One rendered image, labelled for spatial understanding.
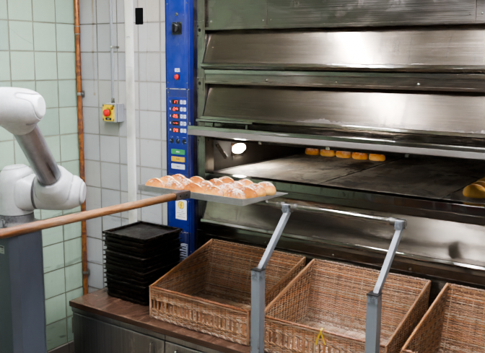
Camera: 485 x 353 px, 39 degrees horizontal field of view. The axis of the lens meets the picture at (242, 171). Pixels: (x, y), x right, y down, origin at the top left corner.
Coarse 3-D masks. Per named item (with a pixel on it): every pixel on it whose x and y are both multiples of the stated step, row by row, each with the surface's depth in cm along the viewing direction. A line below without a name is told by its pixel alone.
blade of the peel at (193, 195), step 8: (144, 184) 300; (152, 192) 292; (160, 192) 290; (168, 192) 287; (192, 192) 280; (280, 192) 298; (208, 200) 276; (216, 200) 274; (224, 200) 272; (232, 200) 269; (240, 200) 267; (248, 200) 270; (256, 200) 275
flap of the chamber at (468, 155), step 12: (192, 132) 326; (204, 132) 322; (216, 132) 318; (300, 144) 309; (312, 144) 290; (324, 144) 287; (336, 144) 284; (348, 144) 281; (360, 144) 278; (372, 144) 275; (432, 156) 280; (444, 156) 259; (456, 156) 256; (468, 156) 254; (480, 156) 251
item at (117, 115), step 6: (102, 108) 369; (108, 108) 366; (114, 108) 364; (120, 108) 367; (102, 114) 369; (114, 114) 365; (120, 114) 367; (102, 120) 370; (108, 120) 367; (114, 120) 365; (120, 120) 368
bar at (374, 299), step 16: (288, 208) 274; (304, 208) 270; (320, 208) 267; (384, 224) 252; (400, 224) 247; (272, 240) 268; (256, 272) 260; (384, 272) 239; (256, 288) 261; (256, 304) 262; (368, 304) 235; (256, 320) 263; (368, 320) 235; (256, 336) 264; (368, 336) 236; (256, 352) 265; (368, 352) 237
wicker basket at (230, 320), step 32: (192, 256) 330; (224, 256) 338; (256, 256) 327; (288, 256) 318; (160, 288) 305; (192, 288) 334; (224, 288) 335; (160, 320) 307; (192, 320) 296; (224, 320) 285
